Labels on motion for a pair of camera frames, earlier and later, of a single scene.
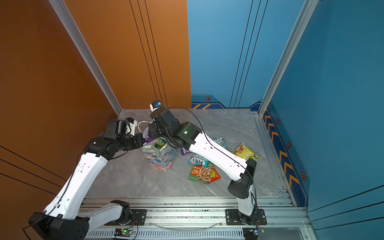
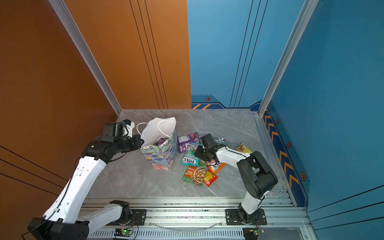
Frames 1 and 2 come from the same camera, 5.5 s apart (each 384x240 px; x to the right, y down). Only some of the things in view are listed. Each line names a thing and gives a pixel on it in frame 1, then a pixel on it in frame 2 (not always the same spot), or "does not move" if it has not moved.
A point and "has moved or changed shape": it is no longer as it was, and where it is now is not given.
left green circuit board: [123, 232] does not move
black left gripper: [138, 136] does not move
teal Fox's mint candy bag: [196, 159] has moved or changed shape
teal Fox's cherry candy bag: [220, 141] does not move
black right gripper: [152, 126] -> [198, 153]
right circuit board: [252, 233] does not move
